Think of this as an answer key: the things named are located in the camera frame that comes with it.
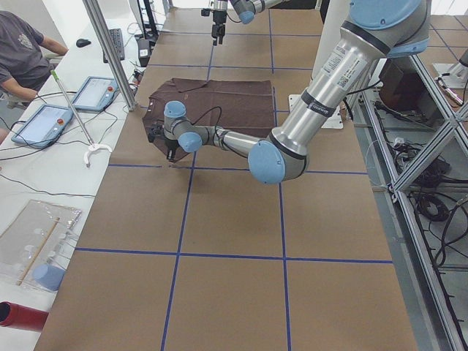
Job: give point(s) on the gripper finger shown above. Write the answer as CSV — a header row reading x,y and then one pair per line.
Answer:
x,y
214,34
173,154
169,153
221,33

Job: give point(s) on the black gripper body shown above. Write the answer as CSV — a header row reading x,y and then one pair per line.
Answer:
x,y
219,19
170,142

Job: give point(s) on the dark brown t-shirt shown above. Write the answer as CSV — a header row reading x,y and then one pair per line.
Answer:
x,y
231,115

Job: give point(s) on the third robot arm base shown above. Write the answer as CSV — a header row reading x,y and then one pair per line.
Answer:
x,y
452,76

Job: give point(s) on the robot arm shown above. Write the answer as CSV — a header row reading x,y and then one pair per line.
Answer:
x,y
373,30
245,10

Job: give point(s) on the far teach pendant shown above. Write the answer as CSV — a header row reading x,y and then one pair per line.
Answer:
x,y
95,94

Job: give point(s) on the teach pendant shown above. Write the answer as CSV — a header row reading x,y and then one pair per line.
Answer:
x,y
44,127
95,94

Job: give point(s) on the black keyboard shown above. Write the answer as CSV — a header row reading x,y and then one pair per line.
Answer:
x,y
116,38

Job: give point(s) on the near teach pendant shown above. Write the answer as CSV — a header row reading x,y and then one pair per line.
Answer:
x,y
44,127

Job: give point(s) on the black computer mouse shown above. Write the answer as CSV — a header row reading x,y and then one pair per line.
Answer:
x,y
81,43

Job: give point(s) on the white reacher stick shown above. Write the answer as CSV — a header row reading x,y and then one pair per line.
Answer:
x,y
92,145

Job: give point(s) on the clear plastic bag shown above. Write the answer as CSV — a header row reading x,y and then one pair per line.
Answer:
x,y
42,233

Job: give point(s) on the seated person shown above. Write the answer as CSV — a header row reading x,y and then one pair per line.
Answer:
x,y
24,69

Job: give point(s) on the blue plastic cup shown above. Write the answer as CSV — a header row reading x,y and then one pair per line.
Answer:
x,y
49,276

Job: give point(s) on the red cylinder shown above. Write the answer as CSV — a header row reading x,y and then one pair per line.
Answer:
x,y
22,317

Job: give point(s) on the aluminium camera post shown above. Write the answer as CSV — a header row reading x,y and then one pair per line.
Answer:
x,y
100,27

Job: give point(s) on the aluminium frame rack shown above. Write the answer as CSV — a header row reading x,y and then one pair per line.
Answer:
x,y
417,164

